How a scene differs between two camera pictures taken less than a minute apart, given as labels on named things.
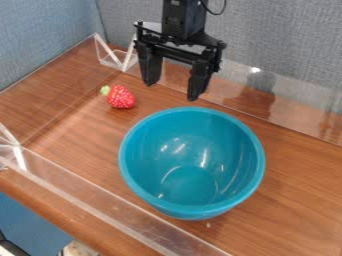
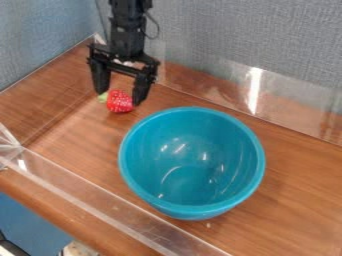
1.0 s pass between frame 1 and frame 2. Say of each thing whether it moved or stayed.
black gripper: moved
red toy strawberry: moved
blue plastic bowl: stayed
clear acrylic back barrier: stayed
